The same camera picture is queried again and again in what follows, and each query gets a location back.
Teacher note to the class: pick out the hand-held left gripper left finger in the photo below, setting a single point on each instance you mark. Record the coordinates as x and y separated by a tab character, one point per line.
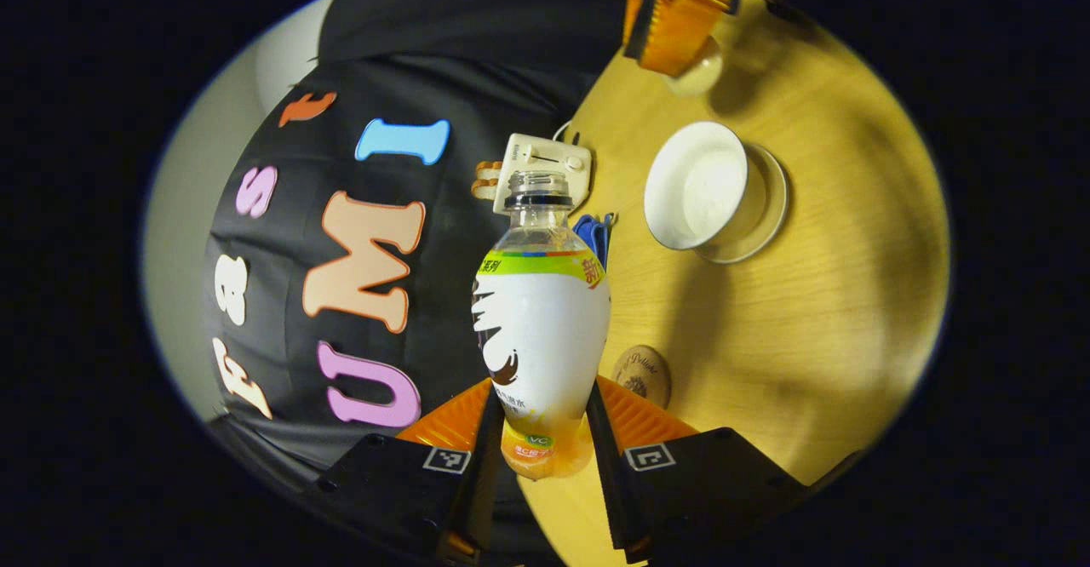
485	473

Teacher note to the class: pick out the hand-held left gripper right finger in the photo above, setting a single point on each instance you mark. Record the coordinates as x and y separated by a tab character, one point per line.
606	482

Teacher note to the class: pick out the cream teacup lid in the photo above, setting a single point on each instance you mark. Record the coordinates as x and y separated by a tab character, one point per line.
698	80

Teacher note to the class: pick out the round cork coaster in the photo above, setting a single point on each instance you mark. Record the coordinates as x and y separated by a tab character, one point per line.
643	375

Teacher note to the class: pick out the clear water bottle white label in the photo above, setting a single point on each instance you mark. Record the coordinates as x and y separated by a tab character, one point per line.
545	337

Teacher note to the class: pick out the cream teacup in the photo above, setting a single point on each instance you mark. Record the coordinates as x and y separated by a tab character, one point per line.
694	188

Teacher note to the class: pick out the cream teacup saucer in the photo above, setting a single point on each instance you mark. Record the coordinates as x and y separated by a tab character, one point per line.
766	209

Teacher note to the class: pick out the white toaster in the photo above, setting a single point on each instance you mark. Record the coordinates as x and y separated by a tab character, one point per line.
545	154

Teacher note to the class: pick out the blue towel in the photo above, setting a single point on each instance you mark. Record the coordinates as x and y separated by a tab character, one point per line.
592	235

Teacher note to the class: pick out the bread slice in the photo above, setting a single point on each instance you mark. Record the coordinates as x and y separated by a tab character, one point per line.
485	191
490	168

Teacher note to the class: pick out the black backdrop cloth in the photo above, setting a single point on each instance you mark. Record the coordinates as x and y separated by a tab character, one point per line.
443	82

